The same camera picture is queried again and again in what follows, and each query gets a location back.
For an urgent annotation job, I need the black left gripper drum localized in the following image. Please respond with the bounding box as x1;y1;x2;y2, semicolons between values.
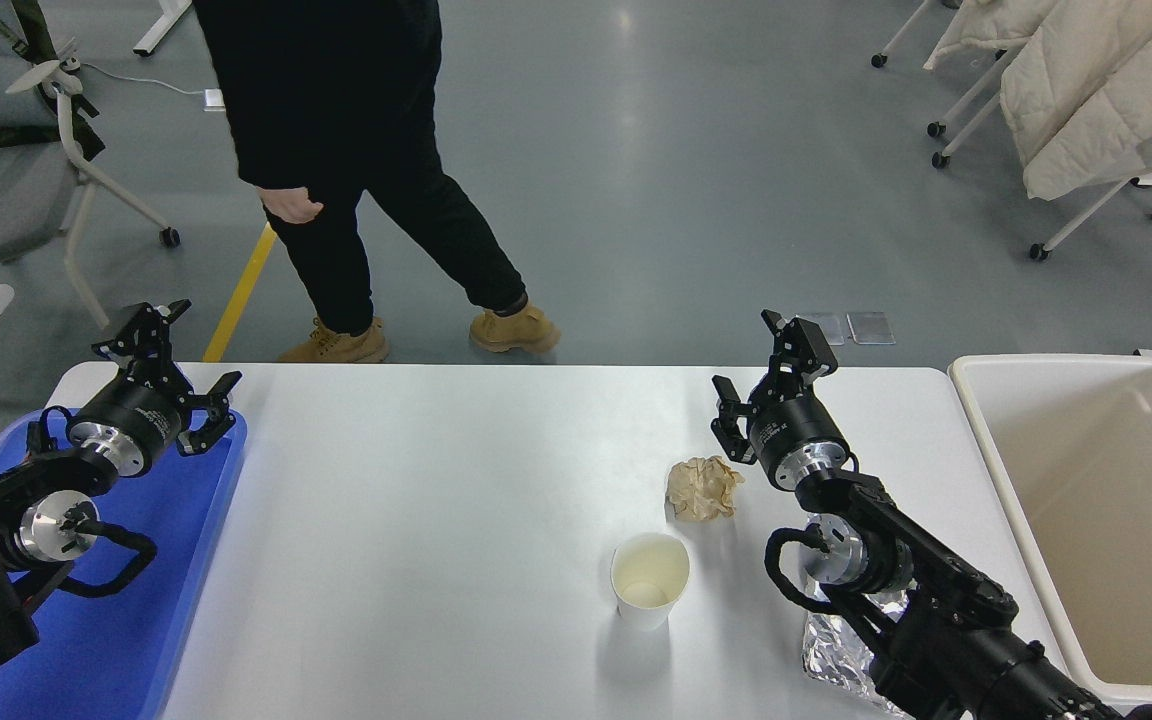
79;376;190;461

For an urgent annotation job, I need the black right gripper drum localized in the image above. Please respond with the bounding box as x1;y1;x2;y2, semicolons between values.
747;384;850;472

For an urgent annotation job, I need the tan paper ball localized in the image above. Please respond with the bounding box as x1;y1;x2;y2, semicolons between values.
665;456;745;523

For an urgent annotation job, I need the white paper cup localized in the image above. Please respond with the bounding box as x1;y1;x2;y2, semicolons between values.
610;532;692;632

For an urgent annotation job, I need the silver foil tray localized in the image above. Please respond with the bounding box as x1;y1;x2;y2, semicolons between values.
801;515;915;719

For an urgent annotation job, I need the person's hand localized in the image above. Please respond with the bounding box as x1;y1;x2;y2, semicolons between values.
261;185;325;226

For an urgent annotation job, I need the silver floor plate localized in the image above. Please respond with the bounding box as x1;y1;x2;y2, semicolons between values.
846;311;897;346
795;313;846;347

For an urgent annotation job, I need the blue plastic tray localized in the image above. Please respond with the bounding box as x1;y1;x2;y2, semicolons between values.
0;408;249;720

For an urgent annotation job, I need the person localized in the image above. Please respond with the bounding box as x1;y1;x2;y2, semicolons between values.
192;0;562;365

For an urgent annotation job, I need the white table leg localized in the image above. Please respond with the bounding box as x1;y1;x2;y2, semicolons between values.
132;0;195;58

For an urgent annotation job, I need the large pale plastic bin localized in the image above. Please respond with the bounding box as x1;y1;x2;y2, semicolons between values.
948;354;1152;716

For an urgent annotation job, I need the small cream quilted jacket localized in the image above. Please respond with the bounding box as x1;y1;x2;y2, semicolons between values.
924;0;1062;71

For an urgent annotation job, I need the large cream quilted jacket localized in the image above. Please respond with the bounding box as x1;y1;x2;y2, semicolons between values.
999;0;1152;201

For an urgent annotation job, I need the white chair frame with casters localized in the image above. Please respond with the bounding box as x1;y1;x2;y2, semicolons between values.
926;45;1027;169
1028;148;1152;263
871;0;937;69

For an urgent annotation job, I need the white floor cable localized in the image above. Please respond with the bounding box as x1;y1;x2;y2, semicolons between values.
81;62;207;98

